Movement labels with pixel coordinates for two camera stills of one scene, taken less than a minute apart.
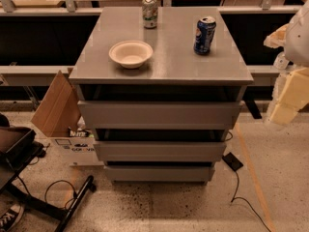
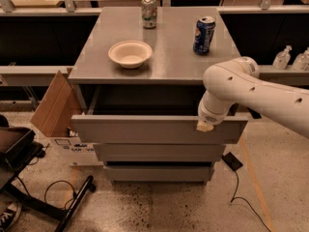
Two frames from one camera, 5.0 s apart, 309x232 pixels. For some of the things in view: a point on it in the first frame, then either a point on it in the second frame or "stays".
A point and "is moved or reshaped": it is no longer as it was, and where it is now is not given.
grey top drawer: [159, 114] is moved or reshaped
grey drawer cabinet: [162, 87] stays
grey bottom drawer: [159, 174] stays
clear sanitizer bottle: [281, 62] stays
